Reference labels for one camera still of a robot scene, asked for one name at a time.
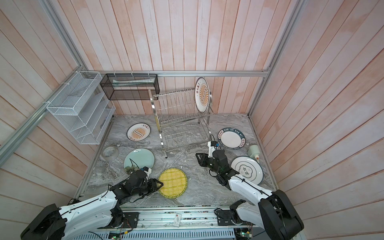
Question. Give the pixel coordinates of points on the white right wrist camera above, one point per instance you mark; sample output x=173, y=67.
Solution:
x=212, y=147

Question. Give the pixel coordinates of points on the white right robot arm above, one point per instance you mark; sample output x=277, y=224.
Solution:
x=272, y=211

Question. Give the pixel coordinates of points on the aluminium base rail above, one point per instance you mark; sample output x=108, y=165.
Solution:
x=178, y=223

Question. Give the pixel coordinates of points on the pale green cup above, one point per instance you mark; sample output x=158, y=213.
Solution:
x=254, y=152

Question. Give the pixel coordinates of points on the white plate with cloud outline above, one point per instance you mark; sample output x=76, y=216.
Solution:
x=248, y=168

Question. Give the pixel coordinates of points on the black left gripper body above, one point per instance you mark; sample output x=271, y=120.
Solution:
x=140, y=190

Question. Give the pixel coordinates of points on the white wire mesh shelf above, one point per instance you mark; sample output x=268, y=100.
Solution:
x=84, y=113

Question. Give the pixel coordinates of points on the green rim white plate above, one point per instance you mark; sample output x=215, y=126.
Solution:
x=231, y=138

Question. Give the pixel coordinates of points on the small orange sunburst plate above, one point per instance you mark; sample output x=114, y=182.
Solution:
x=138, y=132

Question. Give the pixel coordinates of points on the large orange sunburst plate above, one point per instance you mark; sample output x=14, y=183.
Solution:
x=202, y=95

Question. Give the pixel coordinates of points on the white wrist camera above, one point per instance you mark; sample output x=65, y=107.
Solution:
x=147, y=171
x=212, y=147

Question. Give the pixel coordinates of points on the steel two-tier dish rack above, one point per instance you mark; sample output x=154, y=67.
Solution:
x=179, y=123

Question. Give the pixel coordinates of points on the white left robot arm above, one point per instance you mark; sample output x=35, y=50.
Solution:
x=104, y=210

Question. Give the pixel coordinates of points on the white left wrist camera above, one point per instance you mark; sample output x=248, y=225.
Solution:
x=147, y=171

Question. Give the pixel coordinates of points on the yellow woven plate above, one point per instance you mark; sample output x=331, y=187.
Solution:
x=175, y=183

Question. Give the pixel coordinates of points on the pale green flower plate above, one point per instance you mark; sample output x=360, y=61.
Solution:
x=138, y=159

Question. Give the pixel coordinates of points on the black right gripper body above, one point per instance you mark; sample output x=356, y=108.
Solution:
x=210, y=163

